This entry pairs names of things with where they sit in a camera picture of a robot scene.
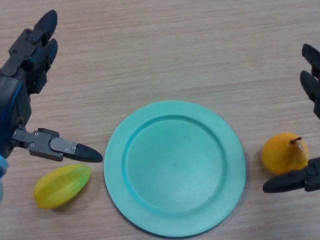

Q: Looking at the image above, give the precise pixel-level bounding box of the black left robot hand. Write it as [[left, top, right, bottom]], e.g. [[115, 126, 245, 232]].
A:
[[0, 9, 104, 165]]

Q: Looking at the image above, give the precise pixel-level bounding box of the yellow green starfruit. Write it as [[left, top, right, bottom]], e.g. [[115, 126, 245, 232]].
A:
[[33, 163, 93, 210]]

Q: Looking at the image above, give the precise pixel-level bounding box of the yellow orange pear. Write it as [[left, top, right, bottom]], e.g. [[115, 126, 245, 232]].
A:
[[260, 131, 310, 176]]

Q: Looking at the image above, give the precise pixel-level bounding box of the teal green round plate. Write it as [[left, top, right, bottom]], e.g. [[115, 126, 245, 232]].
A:
[[103, 100, 247, 238]]

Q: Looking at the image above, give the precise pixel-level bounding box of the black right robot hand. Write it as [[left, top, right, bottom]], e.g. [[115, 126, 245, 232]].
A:
[[262, 43, 320, 194]]

